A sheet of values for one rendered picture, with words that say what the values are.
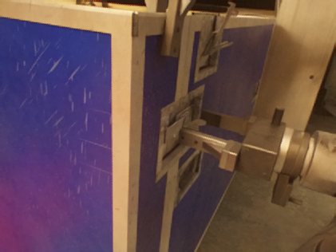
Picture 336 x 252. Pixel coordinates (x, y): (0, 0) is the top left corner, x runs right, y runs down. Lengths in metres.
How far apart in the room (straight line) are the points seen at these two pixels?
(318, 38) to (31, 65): 1.52
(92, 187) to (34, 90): 0.16
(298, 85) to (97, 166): 1.50
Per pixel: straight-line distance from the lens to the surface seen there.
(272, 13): 1.39
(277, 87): 1.69
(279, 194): 0.46
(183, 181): 0.59
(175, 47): 0.32
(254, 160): 0.39
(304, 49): 1.68
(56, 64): 0.35
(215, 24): 0.54
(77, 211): 0.45
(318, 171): 0.41
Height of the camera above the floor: 0.97
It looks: 25 degrees down
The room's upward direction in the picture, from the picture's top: 5 degrees clockwise
